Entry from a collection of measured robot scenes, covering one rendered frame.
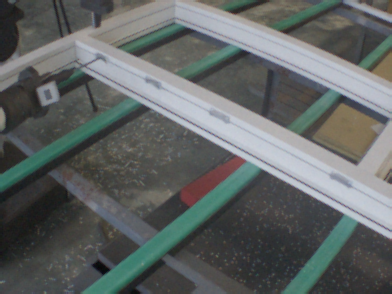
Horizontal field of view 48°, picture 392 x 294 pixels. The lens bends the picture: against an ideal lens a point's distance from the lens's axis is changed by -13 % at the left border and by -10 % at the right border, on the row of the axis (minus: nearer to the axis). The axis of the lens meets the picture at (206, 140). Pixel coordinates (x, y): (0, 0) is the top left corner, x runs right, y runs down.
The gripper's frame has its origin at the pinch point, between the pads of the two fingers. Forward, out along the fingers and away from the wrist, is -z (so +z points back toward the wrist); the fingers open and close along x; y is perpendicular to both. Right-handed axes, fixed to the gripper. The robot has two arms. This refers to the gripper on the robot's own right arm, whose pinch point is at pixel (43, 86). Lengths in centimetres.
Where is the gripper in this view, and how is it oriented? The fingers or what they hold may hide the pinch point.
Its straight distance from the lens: 113.5
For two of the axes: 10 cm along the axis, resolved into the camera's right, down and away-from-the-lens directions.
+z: -3.3, 4.3, -8.4
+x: -2.5, -9.0, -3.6
